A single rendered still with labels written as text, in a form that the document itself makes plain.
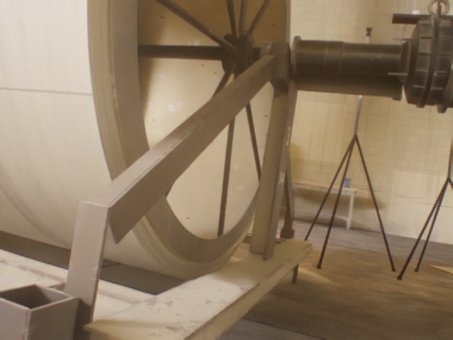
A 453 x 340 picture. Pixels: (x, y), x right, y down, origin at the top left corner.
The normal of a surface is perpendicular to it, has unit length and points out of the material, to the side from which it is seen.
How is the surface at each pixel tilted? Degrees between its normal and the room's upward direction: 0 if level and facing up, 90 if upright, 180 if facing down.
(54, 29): 111
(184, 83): 97
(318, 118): 90
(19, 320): 90
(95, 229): 90
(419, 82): 137
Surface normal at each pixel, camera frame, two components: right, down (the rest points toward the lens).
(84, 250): -0.29, -0.11
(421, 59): -0.48, 0.21
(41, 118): -0.33, 0.44
